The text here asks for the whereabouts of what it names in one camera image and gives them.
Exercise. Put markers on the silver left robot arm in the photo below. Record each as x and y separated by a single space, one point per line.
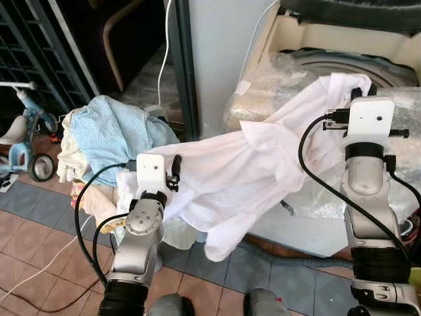
135 250

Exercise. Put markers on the white garment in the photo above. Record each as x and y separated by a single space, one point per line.
250 168

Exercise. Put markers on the dark metal gate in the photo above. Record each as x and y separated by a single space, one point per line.
29 46

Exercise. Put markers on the brown wooden chair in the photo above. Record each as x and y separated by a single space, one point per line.
112 39

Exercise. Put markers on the light blue dotted garment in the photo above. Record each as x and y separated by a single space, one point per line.
112 135

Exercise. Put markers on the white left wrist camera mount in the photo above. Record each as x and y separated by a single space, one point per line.
150 172

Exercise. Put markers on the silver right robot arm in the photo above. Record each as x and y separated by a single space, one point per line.
368 217

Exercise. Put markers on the dark door frame post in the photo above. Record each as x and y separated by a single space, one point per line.
184 72

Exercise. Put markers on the small pale bucket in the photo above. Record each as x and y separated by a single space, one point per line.
406 230

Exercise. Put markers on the green plastic basket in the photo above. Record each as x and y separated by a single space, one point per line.
416 278

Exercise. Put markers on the grey left robot leg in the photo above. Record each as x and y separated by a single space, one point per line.
170 307

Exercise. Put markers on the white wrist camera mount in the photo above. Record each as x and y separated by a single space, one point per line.
370 122
150 172

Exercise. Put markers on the light blue child tricycle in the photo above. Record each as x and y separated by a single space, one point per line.
29 141

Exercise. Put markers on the cream cloth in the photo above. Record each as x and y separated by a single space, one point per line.
67 155

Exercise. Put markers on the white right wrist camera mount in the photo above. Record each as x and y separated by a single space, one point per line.
370 122

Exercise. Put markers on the pink floral cloth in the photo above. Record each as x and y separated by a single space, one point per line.
99 204

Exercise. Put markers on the pale green laundry stand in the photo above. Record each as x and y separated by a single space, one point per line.
177 236

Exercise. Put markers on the grey robot leg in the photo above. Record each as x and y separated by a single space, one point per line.
264 304
170 307

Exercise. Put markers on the dark washing machine lid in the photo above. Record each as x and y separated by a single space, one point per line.
355 12

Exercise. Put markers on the grey right robot leg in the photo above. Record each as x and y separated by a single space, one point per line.
264 304

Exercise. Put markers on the beige top-load washing machine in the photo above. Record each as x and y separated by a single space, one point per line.
309 66

